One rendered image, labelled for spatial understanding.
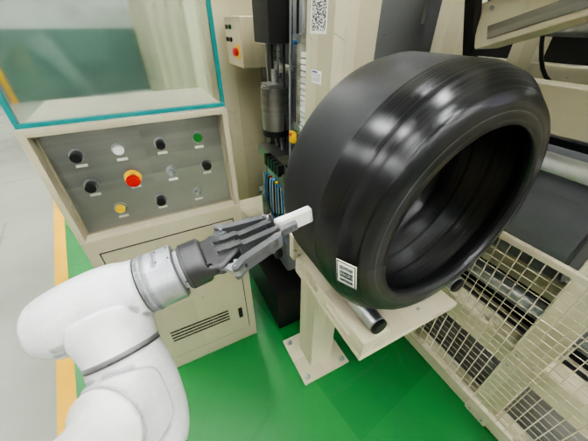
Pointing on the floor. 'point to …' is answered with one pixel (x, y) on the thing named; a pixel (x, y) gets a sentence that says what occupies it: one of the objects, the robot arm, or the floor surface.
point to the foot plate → (316, 363)
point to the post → (354, 32)
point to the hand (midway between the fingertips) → (293, 220)
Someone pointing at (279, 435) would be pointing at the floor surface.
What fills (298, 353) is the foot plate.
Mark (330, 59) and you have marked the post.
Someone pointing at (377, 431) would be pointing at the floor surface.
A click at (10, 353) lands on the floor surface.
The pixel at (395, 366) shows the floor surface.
